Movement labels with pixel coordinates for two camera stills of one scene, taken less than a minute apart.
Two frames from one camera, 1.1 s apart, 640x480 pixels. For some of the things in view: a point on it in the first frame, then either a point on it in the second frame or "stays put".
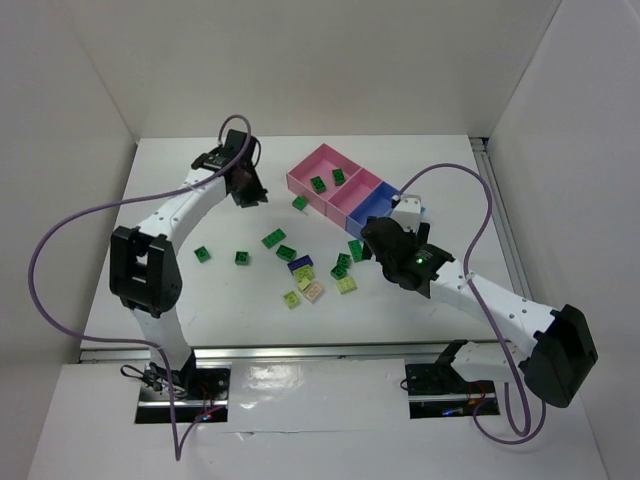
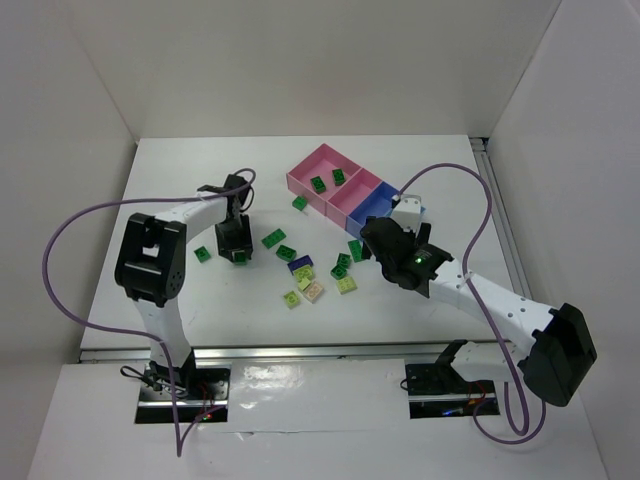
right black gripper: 375,231 stays put
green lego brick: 338,176 stays put
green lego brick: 318,184 stays put
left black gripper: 247,189 -> 235,247
